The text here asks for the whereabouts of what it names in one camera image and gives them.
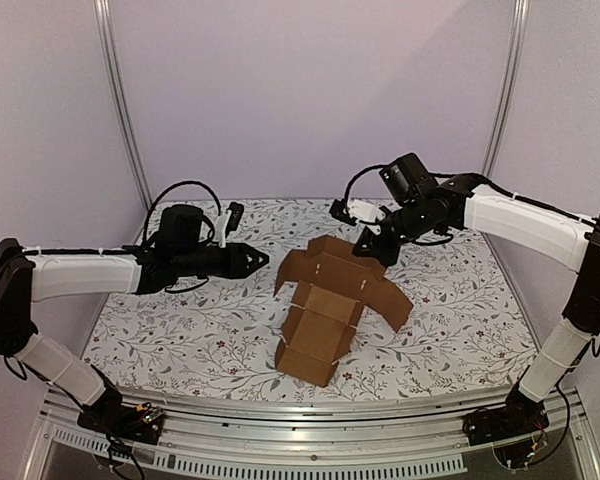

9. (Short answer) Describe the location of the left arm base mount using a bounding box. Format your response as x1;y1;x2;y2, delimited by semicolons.
77;400;165;445

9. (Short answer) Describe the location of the front aluminium rail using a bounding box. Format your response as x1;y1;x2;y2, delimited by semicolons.
22;388;600;479

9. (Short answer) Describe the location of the floral patterned table mat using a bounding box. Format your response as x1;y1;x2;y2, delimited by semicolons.
83;200;536;403

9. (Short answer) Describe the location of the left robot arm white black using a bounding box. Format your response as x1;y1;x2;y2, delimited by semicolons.
0;203;269;434

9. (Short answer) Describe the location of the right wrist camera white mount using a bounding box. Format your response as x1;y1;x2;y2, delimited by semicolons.
329;199;386;226

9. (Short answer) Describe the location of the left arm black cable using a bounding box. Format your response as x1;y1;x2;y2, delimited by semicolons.
142;180;221;249

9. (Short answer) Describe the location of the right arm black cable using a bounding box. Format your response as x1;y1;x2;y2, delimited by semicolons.
342;163;596;224

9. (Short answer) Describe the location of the brown cardboard box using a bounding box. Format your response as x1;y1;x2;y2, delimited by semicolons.
274;235;413;387

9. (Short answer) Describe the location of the left aluminium frame post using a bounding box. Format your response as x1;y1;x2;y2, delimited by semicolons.
94;0;153;210

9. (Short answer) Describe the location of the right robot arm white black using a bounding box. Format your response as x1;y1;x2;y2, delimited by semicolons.
342;153;600;436

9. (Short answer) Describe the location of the aluminium frame post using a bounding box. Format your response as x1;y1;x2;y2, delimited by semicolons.
94;0;153;210
481;0;530;177

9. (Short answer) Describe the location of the right aluminium frame post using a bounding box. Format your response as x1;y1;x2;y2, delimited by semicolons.
481;0;530;177

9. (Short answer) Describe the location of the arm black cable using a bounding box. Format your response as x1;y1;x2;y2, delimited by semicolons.
342;163;596;224
142;180;221;249

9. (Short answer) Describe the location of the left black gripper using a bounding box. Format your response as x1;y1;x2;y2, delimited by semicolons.
174;242;269;279

